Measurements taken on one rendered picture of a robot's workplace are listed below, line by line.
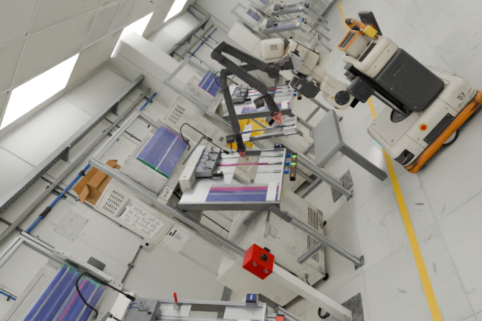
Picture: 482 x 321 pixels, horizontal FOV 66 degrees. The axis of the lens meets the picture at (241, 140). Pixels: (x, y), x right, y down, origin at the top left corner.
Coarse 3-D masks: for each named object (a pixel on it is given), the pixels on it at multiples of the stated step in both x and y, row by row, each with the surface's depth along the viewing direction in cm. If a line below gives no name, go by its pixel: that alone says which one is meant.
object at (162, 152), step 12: (156, 132) 300; (168, 132) 304; (156, 144) 285; (168, 144) 294; (180, 144) 302; (144, 156) 268; (156, 156) 276; (168, 156) 283; (180, 156) 291; (156, 168) 267; (168, 168) 274
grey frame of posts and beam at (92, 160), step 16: (192, 144) 317; (96, 160) 249; (304, 160) 309; (112, 176) 250; (176, 176) 278; (320, 176) 310; (144, 192) 253; (160, 208) 258; (176, 208) 260; (304, 224) 246; (224, 240) 264; (320, 240) 247; (240, 256) 268; (352, 256) 252
